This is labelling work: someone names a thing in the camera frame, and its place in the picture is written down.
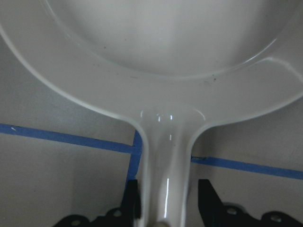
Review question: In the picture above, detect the white plastic dustpan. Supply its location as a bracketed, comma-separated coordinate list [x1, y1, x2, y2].
[0, 0, 303, 227]

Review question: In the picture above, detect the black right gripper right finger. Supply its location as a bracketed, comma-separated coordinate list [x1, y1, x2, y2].
[198, 179, 223, 219]

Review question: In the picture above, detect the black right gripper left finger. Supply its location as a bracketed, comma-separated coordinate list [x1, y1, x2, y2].
[120, 180, 142, 220]

